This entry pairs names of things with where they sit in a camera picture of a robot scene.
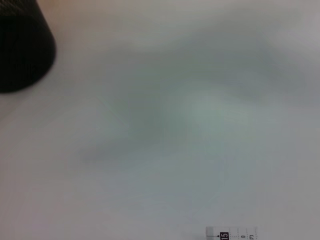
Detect transparent plastic ruler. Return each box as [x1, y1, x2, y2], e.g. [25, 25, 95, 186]
[205, 226, 258, 240]

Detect black mesh pen holder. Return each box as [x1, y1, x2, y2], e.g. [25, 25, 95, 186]
[0, 0, 57, 94]

